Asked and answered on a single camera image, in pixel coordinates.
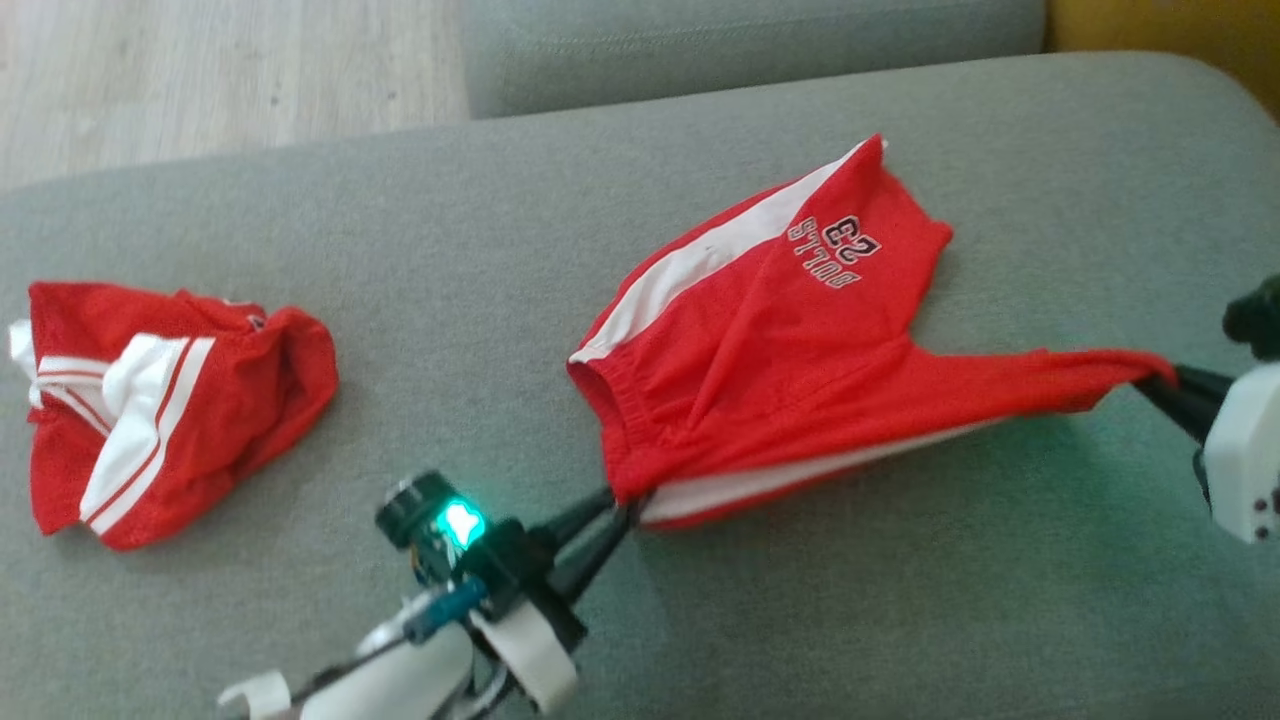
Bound red basketball shorts white stripe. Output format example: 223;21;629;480
566;133;1180;532

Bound wide yellow sofa backrest cushion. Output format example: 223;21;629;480
1044;0;1280;123

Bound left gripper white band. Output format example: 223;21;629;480
459;485;642;717

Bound large grey sofa chaise seat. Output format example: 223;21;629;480
0;50;1280;720

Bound grey sofa backrest cushion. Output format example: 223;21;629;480
459;0;1049;120

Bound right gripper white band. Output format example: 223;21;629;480
1134;361;1280;547

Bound red basketball jersey white sleeves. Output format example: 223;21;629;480
8;280;340;552

